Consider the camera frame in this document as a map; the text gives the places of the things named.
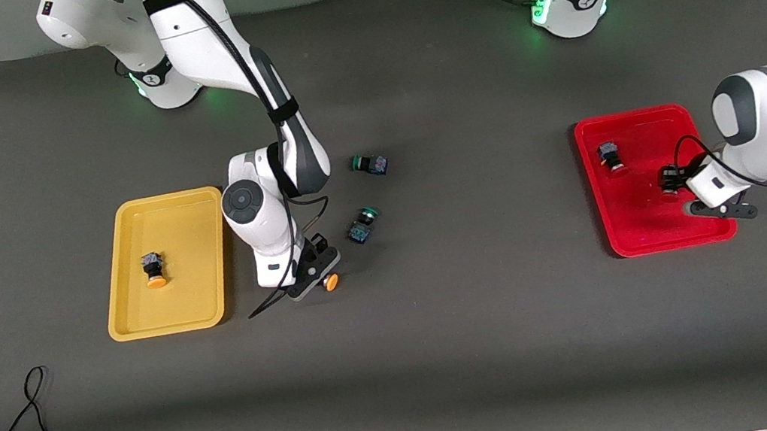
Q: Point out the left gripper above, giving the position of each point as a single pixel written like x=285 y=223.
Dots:
x=671 y=178

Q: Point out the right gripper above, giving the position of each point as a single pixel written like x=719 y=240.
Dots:
x=316 y=244

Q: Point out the red push button switch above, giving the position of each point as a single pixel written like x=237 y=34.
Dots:
x=610 y=155

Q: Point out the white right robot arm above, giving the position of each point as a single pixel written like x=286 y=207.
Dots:
x=205 y=37

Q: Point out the red plastic tray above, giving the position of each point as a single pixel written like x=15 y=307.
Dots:
x=643 y=222

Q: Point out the yellow plastic tray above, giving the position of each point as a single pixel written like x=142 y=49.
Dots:
x=180 y=230

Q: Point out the dark grey table mat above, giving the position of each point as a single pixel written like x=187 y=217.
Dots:
x=450 y=357

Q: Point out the green push button switch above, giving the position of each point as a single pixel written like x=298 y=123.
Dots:
x=370 y=164
x=362 y=226

